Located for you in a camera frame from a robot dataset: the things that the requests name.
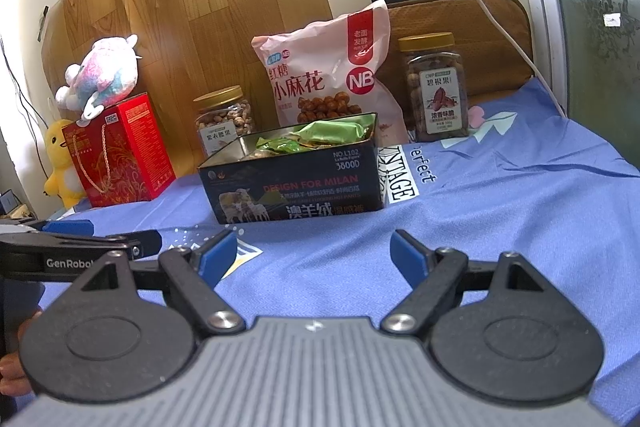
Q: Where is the brown cushion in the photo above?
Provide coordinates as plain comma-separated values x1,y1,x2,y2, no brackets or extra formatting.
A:
371,0,533,108

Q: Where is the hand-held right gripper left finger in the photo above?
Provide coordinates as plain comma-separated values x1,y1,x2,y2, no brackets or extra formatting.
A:
80,229,246,337

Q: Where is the pink white plush toy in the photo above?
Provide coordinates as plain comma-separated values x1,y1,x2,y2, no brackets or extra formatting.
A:
55,34,140,124

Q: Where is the person's left hand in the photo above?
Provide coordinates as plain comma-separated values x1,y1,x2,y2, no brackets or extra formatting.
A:
0,309,42,399

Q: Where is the dark green snack packet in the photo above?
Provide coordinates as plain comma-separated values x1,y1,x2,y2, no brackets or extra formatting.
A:
256,133,303,154

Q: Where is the window with white frame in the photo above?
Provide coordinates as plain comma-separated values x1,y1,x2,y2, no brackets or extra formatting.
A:
515,0,640,188

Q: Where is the yellow plush duck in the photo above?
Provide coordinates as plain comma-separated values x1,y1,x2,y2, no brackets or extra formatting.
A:
42,99,87,210

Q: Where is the black tin box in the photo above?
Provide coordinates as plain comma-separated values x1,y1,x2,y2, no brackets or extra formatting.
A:
197,113,390,225

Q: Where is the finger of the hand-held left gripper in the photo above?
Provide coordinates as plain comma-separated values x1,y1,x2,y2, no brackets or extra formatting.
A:
96,229,164,259
27,218,96,239

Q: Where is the red gift box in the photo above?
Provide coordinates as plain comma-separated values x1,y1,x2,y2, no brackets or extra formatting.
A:
61,92,177,208

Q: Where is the blue printed blanket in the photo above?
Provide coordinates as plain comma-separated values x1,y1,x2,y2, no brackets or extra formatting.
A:
35,77,640,427

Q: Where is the nut jar with dark label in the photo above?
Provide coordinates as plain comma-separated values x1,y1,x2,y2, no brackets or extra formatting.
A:
398,32,472,144

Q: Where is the black wall cable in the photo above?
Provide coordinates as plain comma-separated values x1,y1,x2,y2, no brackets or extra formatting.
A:
0,36,33,218

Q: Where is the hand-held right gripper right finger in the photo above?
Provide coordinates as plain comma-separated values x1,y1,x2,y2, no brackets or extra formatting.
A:
380,229,546,335

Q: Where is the nut jar with white label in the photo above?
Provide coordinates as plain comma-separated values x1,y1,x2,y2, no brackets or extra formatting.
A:
193,86,259,158

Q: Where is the large pink snack bag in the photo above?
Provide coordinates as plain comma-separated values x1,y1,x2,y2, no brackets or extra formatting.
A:
251,0,411,145

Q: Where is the white cable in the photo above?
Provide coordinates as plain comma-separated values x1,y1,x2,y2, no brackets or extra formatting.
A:
395,0,568,118

